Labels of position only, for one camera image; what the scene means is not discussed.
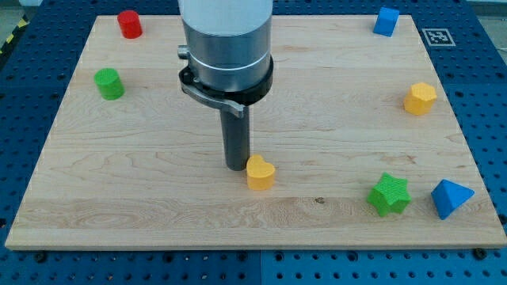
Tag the black clamp ring with lever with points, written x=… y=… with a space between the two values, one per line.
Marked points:
x=232 y=102

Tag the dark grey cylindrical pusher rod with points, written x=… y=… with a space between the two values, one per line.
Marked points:
x=236 y=139

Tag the yellow heart block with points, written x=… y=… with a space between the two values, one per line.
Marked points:
x=260 y=174

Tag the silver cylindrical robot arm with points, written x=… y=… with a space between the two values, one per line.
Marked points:
x=229 y=64

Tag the green star block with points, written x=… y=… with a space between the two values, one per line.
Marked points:
x=389 y=195

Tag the light wooden board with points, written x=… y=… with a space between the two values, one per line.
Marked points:
x=146 y=171

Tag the green cylinder block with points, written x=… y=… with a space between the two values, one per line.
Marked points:
x=108 y=82

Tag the red cylinder block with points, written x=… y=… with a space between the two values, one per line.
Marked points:
x=129 y=23

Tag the blue cube block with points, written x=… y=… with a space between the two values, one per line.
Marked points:
x=386 y=21

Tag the yellow hexagon block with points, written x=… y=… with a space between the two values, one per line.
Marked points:
x=419 y=99

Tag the black white fiducial marker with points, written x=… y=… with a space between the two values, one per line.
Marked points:
x=438 y=37

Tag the blue pyramid block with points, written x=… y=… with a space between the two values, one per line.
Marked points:
x=448 y=196

